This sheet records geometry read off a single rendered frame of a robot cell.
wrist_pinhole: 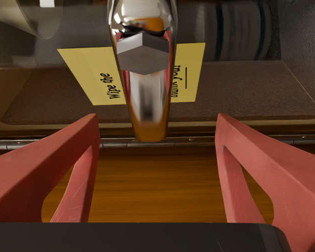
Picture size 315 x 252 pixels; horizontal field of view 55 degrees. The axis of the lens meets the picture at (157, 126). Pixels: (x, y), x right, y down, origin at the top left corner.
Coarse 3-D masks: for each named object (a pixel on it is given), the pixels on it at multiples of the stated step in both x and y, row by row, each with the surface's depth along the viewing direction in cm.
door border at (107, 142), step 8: (200, 136) 31; (208, 136) 31; (272, 136) 32; (280, 136) 32; (288, 136) 32; (296, 136) 32; (304, 136) 32; (312, 136) 32; (0, 144) 33; (8, 144) 33; (16, 144) 33; (24, 144) 33; (104, 144) 33; (112, 144) 33; (120, 144) 33; (152, 144) 33; (160, 144) 33; (168, 144) 33; (200, 144) 33; (208, 144) 33
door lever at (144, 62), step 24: (120, 0) 6; (144, 0) 6; (168, 0) 6; (120, 24) 6; (144, 24) 6; (168, 24) 6; (120, 48) 6; (144, 48) 6; (168, 48) 7; (120, 72) 8; (144, 72) 7; (168, 72) 8; (144, 96) 9; (168, 96) 10; (144, 120) 11
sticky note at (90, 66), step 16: (80, 48) 16; (96, 48) 16; (176, 48) 16; (192, 48) 16; (80, 64) 17; (96, 64) 17; (112, 64) 17; (176, 64) 17; (192, 64) 17; (80, 80) 19; (96, 80) 19; (112, 80) 19; (176, 80) 19; (192, 80) 19; (96, 96) 21; (112, 96) 21; (176, 96) 22; (192, 96) 22
